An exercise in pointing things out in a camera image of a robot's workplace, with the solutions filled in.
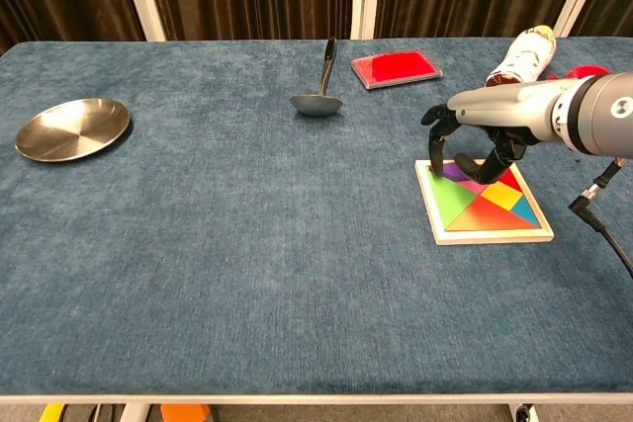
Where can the blue table cloth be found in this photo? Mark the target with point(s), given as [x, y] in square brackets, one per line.
[247, 254]

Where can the white wooden tangram tray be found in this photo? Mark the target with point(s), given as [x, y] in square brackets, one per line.
[487, 239]

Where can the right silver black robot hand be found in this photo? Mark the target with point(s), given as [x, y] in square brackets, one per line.
[504, 106]

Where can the black caster wheel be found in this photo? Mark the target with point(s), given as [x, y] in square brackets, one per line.
[522, 413]

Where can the large orange triangle tangram piece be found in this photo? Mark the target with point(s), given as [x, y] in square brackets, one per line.
[487, 218]

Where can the labelled drink bottle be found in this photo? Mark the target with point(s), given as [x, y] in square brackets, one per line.
[524, 56]

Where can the round stainless steel plate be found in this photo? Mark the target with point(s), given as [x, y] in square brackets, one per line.
[74, 130]

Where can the orange object under table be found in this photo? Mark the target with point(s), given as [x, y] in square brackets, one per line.
[185, 413]

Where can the purple parallelogram tangram piece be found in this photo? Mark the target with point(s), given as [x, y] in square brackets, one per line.
[455, 172]

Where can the yellow square tangram piece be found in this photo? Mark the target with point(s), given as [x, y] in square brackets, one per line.
[502, 196]

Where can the green triangle tangram piece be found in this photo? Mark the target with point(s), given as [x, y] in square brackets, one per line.
[445, 199]

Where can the cyan triangle tangram piece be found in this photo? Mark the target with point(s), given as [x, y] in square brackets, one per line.
[526, 209]

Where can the red ink pad box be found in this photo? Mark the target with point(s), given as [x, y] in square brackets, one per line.
[395, 68]

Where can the red triangle tangram piece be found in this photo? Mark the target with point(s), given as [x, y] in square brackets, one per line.
[510, 180]

